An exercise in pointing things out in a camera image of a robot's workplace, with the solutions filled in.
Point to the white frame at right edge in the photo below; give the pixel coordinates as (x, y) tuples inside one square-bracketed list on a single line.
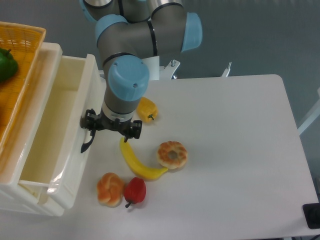
[(312, 114)]

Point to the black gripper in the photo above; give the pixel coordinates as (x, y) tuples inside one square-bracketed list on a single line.
[(93, 122)]

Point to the green toy bell pepper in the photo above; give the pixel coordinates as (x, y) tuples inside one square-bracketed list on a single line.
[(8, 65)]

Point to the toy knotted bread roll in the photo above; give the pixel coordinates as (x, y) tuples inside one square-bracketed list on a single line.
[(110, 190)]

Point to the white plastic drawer cabinet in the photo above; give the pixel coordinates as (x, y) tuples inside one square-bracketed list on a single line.
[(16, 196)]

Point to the red toy bell pepper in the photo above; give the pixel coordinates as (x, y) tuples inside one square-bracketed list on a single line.
[(135, 191)]

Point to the black device at table corner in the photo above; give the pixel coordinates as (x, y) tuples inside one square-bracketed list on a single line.
[(312, 215)]

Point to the yellow toy banana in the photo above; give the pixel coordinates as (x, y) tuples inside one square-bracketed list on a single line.
[(136, 166)]

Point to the black top drawer handle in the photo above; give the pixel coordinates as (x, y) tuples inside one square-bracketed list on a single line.
[(85, 146)]

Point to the toy bagel bread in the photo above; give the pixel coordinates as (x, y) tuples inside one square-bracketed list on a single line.
[(172, 155)]

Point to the orange woven plastic basket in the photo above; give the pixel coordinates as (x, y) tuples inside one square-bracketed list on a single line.
[(24, 43)]

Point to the yellow toy bell pepper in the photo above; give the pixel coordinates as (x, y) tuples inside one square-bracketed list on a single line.
[(147, 110)]

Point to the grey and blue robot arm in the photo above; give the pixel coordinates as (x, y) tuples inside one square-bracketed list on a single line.
[(126, 33)]

